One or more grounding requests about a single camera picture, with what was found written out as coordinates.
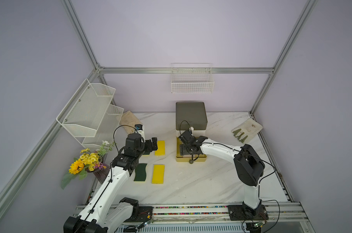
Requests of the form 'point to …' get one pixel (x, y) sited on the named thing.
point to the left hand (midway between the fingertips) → (148, 141)
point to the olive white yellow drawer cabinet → (190, 116)
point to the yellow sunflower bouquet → (87, 161)
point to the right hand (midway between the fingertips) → (188, 151)
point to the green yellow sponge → (140, 173)
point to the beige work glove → (128, 120)
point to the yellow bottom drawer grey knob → (187, 158)
